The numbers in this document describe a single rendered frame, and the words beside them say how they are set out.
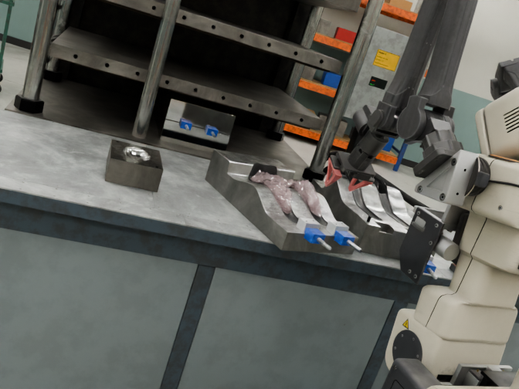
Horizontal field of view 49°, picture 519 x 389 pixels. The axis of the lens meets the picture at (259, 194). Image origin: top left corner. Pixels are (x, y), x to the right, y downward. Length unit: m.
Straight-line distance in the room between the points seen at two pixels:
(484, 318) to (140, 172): 0.97
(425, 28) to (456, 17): 0.09
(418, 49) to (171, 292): 0.91
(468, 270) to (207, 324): 0.75
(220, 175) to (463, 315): 0.86
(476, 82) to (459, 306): 7.80
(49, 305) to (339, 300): 0.83
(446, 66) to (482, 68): 7.74
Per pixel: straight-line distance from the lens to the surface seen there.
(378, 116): 1.40
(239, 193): 1.71
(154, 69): 2.21
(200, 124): 2.30
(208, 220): 1.56
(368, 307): 1.82
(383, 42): 2.53
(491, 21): 9.05
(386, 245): 1.76
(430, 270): 1.72
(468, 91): 9.03
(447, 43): 1.33
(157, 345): 1.72
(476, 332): 1.43
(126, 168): 1.63
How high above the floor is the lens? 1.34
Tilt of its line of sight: 16 degrees down
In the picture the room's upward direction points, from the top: 18 degrees clockwise
